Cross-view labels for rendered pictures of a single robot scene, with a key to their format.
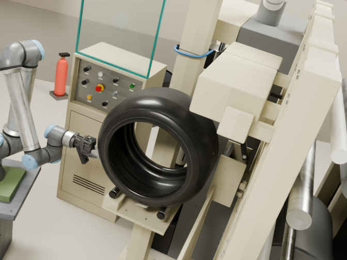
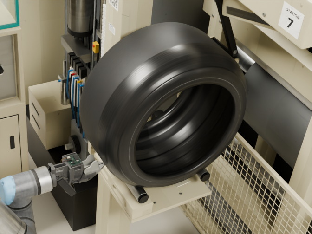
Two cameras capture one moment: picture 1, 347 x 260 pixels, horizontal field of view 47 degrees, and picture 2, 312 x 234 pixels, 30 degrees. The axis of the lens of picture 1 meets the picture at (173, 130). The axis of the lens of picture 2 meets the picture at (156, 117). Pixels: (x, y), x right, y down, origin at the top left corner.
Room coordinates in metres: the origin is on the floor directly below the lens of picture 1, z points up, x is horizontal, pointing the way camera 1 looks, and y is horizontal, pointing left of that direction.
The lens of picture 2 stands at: (0.59, 1.31, 2.51)
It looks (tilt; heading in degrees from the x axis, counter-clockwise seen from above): 39 degrees down; 313
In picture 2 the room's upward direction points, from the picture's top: 7 degrees clockwise
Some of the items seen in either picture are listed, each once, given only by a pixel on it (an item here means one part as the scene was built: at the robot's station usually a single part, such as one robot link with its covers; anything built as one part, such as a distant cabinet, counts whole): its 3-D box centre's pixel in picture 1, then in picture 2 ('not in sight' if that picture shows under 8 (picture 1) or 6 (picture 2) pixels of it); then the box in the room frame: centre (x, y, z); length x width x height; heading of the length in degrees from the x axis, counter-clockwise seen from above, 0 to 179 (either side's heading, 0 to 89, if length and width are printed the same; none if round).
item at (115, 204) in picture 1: (125, 187); (121, 180); (1.81, 0.18, 0.83); 0.36 x 0.09 x 0.06; 167
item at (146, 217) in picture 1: (145, 201); (150, 177); (1.78, 0.04, 0.80); 0.37 x 0.36 x 0.02; 77
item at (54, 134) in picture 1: (57, 134); (19, 187); (1.84, 0.62, 1.04); 0.12 x 0.09 x 0.10; 77
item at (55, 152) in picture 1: (52, 151); (19, 213); (1.83, 0.63, 0.93); 0.12 x 0.09 x 0.12; 155
